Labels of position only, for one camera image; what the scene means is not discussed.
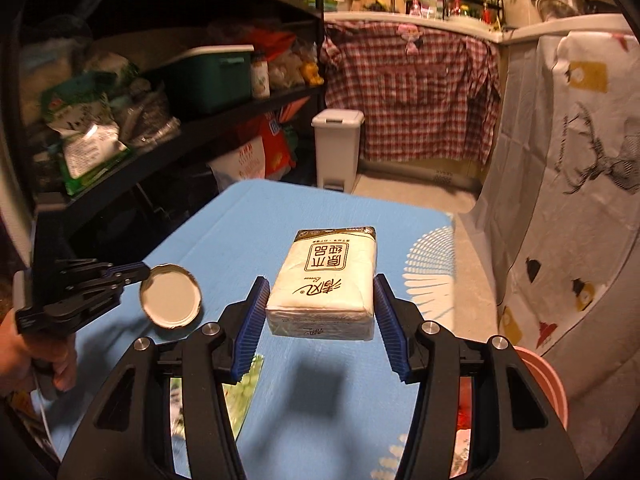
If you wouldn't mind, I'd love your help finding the red snack bag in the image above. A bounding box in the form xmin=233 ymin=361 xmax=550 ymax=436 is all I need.
xmin=242 ymin=29 xmax=297 ymax=61

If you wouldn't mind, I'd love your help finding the white metal jar lid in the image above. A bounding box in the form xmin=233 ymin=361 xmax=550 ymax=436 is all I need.
xmin=139 ymin=262 xmax=203 ymax=330

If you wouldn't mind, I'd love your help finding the black shelf rack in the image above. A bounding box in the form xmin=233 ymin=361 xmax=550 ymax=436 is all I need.
xmin=10 ymin=0 xmax=326 ymax=281

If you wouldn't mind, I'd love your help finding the green white labelled packet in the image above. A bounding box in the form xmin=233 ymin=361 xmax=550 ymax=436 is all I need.
xmin=55 ymin=122 xmax=133 ymax=196

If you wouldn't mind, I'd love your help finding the white deer print curtain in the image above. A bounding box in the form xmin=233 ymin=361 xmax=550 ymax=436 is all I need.
xmin=472 ymin=27 xmax=640 ymax=401

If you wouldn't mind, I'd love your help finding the clear plastic bag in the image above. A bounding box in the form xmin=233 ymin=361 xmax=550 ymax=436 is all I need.
xmin=117 ymin=87 xmax=182 ymax=153

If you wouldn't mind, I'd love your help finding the black wire spice rack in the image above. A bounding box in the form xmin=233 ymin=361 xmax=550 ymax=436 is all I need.
xmin=442 ymin=0 xmax=506 ymax=26

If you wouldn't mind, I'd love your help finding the pink plastic basin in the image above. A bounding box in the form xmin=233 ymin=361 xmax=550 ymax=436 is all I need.
xmin=450 ymin=345 xmax=569 ymax=480

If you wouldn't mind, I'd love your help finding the red plaid shirt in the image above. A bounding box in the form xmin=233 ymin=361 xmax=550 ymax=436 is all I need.
xmin=320 ymin=21 xmax=502 ymax=165

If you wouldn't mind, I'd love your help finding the large green white bag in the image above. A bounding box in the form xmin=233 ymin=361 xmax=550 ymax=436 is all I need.
xmin=40 ymin=55 xmax=141 ymax=131

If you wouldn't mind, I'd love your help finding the white pedal bin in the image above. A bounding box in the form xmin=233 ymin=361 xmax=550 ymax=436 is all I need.
xmin=311 ymin=108 xmax=365 ymax=193

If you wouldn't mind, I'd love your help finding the green snack wrapper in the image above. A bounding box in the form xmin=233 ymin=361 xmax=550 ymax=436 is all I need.
xmin=170 ymin=352 xmax=266 ymax=441

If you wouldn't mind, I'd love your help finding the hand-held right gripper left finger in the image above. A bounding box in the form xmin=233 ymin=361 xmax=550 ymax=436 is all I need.
xmin=57 ymin=275 xmax=273 ymax=480

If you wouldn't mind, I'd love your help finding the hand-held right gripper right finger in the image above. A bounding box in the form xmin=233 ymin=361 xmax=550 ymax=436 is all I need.
xmin=372 ymin=273 xmax=586 ymax=480

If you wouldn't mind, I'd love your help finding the person's left hand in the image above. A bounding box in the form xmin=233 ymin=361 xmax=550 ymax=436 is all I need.
xmin=0 ymin=307 xmax=78 ymax=401

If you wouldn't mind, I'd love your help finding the white tissue pack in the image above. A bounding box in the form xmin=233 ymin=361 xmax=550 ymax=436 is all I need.
xmin=265 ymin=226 xmax=377 ymax=342

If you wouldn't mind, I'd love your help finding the orange red bag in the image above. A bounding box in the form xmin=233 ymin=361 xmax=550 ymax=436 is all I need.
xmin=240 ymin=110 xmax=298 ymax=181

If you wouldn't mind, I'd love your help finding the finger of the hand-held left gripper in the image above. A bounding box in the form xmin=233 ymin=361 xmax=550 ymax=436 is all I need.
xmin=55 ymin=259 xmax=151 ymax=287
xmin=47 ymin=274 xmax=149 ymax=320

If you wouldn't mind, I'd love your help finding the white printed bag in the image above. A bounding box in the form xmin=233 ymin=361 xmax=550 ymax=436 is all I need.
xmin=207 ymin=140 xmax=266 ymax=193

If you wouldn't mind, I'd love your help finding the green storage box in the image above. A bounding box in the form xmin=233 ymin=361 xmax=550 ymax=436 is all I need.
xmin=147 ymin=44 xmax=256 ymax=116

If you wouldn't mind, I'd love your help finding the white label jar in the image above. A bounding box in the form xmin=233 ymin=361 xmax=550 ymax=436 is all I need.
xmin=250 ymin=50 xmax=272 ymax=99

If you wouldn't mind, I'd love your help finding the metal colander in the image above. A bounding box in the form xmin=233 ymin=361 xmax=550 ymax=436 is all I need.
xmin=537 ymin=0 xmax=581 ymax=21

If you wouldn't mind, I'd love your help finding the blue tablecloth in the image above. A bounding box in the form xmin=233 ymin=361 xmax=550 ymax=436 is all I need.
xmin=30 ymin=180 xmax=476 ymax=480

